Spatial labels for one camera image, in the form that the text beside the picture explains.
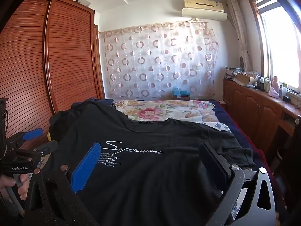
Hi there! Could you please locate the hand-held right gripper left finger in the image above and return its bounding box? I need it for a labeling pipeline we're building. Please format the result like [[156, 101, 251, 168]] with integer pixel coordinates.
[[25, 142, 102, 226]]

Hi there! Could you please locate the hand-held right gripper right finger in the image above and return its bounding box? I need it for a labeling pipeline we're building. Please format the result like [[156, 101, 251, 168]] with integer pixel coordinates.
[[199, 142, 277, 226]]

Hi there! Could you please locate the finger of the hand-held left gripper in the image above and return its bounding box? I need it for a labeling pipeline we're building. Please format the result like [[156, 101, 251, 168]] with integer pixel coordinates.
[[11, 128, 43, 146], [21, 140, 58, 160]]

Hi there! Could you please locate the black printed T-shirt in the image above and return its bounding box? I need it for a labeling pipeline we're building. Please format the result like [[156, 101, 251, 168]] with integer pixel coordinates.
[[48, 101, 256, 226]]

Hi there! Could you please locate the person's left hand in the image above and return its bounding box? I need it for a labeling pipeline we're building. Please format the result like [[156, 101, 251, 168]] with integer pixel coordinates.
[[0, 173, 29, 202]]

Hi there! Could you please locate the blue floral white mat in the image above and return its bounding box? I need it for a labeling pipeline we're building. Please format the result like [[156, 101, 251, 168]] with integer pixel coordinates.
[[28, 121, 247, 219]]

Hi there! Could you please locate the navy bed blanket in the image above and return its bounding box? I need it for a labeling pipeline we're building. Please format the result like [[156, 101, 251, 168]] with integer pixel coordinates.
[[207, 100, 283, 193]]

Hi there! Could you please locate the navy blue garment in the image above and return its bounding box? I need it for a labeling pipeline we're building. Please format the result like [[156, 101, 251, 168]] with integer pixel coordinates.
[[88, 97, 117, 110]]

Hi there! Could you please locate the wooden sideboard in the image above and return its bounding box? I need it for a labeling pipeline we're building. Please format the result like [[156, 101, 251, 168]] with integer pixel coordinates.
[[222, 79, 301, 146]]

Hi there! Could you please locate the pink floral quilt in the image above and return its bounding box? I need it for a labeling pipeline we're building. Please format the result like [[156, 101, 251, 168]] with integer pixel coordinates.
[[112, 99, 215, 124]]

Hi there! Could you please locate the wooden slatted wardrobe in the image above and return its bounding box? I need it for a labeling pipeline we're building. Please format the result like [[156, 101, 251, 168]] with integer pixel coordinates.
[[0, 0, 105, 160]]

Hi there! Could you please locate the open cardboard box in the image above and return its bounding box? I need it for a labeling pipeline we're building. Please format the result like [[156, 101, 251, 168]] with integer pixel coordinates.
[[236, 72, 258, 84]]

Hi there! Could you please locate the pile of papers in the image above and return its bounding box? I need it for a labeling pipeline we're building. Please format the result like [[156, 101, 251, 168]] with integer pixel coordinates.
[[224, 66, 245, 80]]

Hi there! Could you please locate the sheer circle-patterned curtain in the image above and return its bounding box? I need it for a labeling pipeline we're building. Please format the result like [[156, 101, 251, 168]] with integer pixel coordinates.
[[99, 20, 219, 100]]

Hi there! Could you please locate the window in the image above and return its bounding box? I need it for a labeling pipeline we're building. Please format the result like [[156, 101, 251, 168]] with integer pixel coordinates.
[[249, 0, 301, 109]]

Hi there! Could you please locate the tied beige window curtain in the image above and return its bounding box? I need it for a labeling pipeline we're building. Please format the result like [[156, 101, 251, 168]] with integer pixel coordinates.
[[227, 0, 252, 72]]

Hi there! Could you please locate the wall air conditioner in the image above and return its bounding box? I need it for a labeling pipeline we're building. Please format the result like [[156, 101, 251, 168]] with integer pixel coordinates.
[[182, 0, 228, 20]]

